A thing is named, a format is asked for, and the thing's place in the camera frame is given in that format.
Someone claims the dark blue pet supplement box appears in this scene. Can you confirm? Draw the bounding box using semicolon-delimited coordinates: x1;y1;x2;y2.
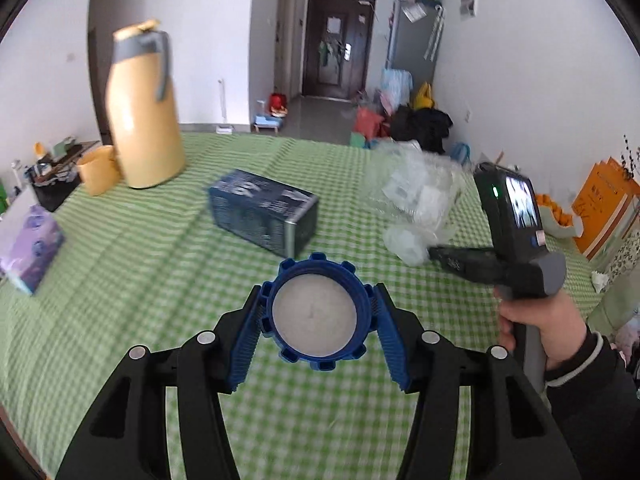
208;169;320;258

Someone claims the right hand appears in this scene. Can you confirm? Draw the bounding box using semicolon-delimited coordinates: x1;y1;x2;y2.
494;288;587;370

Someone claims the grey refrigerator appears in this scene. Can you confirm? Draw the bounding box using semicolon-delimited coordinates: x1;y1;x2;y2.
385;0;445;89

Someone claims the dark entrance door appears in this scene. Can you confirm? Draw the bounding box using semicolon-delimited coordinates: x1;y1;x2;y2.
302;0;375;101

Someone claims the purple tissue box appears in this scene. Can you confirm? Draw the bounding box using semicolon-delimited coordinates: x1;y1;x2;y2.
1;186;65;296

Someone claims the yellow thermos jug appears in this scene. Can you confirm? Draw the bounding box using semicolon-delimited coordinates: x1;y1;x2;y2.
105;20;186;190

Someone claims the orange paper bag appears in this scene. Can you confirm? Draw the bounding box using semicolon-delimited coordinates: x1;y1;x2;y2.
572;157;639;266

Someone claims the yellow round tin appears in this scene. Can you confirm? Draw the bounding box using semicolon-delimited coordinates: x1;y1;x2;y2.
77;145;122;196

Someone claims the low side table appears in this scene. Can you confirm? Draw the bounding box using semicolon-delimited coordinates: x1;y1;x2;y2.
12;140;100;212

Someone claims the green checked tablecloth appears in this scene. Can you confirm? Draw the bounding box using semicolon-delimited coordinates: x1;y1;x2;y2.
1;134;495;479

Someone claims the clear plastic packaging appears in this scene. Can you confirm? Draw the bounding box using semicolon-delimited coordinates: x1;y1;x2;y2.
360;141;465;266

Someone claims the blue round lid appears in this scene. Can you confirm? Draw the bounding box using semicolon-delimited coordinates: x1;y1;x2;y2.
259;252;376;372

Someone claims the black bag on floor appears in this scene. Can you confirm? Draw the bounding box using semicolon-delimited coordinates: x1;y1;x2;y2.
390;106;454;155

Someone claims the bowl of oranges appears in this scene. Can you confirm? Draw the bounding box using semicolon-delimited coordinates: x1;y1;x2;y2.
536;194;584;240

